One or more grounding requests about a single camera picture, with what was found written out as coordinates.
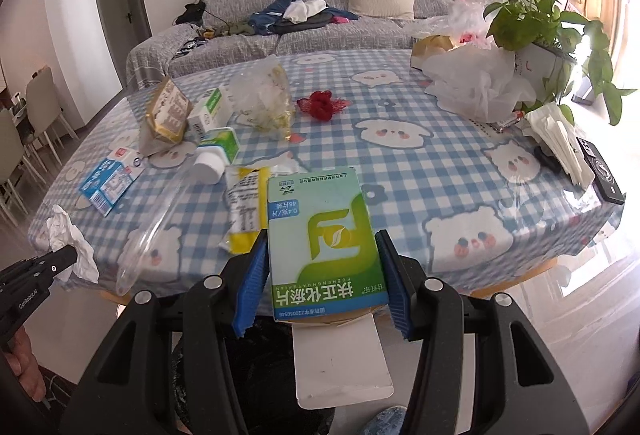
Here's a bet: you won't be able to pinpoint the gold white carton box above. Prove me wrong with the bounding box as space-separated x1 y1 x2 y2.
410 35 454 70

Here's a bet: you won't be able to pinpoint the white plastic bag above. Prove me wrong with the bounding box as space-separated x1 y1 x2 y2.
420 44 537 123

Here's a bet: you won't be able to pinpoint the beige dining chair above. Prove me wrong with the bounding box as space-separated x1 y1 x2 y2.
26 66 78 166

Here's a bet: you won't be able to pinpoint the small green white box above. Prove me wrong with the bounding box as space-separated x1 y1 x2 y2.
188 88 232 140

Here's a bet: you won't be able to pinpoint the clear plastic film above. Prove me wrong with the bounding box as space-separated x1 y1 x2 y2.
115 154 195 296

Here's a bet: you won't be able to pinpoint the gold snack bag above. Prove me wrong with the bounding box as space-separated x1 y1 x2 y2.
139 76 193 158

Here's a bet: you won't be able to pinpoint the black phone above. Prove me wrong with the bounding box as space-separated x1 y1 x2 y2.
577 137 626 205

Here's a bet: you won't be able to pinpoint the white paper napkins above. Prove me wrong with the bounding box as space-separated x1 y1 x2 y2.
525 102 594 190

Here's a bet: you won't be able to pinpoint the white green medicine bottle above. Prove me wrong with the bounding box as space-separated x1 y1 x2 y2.
191 127 240 184

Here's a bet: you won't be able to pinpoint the green potted plant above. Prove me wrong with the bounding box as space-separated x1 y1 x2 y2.
483 0 633 126

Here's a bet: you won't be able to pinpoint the grey sofa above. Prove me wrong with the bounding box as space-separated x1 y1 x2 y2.
126 0 447 90

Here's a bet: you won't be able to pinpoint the person's left hand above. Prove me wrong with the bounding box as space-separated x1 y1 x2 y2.
2 327 47 403

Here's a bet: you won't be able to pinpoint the red mesh net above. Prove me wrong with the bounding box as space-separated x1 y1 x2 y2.
296 90 350 122

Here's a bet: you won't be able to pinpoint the white tissue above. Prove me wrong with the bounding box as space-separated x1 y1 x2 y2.
46 204 100 285

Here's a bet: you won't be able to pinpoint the red printed plastic bag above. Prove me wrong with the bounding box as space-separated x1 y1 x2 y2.
410 0 506 49

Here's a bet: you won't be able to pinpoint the clear plastic bag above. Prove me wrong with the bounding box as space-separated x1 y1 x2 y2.
228 56 295 140

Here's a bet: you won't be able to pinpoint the yellow snack wrapper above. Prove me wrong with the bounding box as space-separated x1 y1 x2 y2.
221 166 271 255

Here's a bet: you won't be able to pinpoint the blue white milk carton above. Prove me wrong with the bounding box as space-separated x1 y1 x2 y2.
79 147 145 217

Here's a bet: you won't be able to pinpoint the green white medicine box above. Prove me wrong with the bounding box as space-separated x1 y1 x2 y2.
267 167 388 325

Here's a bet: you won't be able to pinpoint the clothes pile on sofa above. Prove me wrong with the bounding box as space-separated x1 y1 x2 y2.
247 0 359 36

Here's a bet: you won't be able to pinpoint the blue checkered tablecloth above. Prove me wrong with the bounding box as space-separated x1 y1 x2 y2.
28 50 624 294

